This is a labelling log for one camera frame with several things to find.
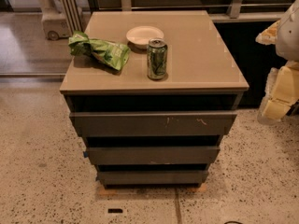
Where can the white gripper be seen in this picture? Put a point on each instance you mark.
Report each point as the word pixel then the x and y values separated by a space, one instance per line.
pixel 290 34

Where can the grey top drawer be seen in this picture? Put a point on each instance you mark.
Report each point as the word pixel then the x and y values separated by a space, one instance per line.
pixel 185 123

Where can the grey drawer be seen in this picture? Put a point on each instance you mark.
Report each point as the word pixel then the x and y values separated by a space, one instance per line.
pixel 151 155
pixel 185 123
pixel 152 177

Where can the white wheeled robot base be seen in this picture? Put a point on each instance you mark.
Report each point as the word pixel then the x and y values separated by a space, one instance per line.
pixel 60 18

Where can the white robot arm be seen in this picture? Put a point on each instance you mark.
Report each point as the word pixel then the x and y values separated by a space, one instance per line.
pixel 287 47

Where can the grey middle drawer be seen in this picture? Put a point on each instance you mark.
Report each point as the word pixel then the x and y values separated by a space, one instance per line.
pixel 151 155

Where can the grey bottom drawer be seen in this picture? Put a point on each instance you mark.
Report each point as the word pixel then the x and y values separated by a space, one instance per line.
pixel 152 177

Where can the grey drawer cabinet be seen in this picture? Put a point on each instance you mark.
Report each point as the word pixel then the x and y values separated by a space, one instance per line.
pixel 201 76

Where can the green soda can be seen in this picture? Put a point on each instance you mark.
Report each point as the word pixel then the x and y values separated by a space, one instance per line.
pixel 156 58

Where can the white paper bowl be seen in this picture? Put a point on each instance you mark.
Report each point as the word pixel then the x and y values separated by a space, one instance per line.
pixel 141 35

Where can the green chip bag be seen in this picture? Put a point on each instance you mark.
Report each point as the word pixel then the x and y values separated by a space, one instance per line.
pixel 114 55

